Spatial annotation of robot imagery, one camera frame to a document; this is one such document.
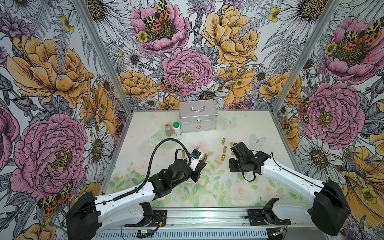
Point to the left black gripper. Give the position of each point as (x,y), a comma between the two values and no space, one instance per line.
(196,173)

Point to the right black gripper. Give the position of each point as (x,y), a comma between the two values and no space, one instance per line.
(232,167)

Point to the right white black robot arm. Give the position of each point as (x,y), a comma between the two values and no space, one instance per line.
(326,206)

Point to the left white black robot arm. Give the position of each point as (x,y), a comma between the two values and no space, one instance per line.
(91,214)

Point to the white bottle green cap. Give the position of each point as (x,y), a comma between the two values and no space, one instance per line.
(177,129)

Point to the clear jar brown contents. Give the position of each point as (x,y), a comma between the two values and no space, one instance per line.
(169,130)

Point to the silver aluminium first aid case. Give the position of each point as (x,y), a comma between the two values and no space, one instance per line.
(198,116)

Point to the small green circuit board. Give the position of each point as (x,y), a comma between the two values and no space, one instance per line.
(144,233)

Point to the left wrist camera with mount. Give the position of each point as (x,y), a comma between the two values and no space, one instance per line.
(196,158)

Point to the aluminium front rail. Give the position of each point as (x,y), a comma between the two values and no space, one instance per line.
(206,216)

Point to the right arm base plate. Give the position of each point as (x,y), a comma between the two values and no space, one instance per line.
(265,216)

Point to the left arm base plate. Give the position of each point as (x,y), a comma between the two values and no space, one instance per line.
(150,217)

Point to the left aluminium corner post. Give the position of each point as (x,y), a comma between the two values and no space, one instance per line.
(94,36)

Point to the aluminium corner post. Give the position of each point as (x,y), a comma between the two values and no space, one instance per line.
(94,36)
(322,24)

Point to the right aluminium corner post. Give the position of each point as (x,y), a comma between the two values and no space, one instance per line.
(322,24)

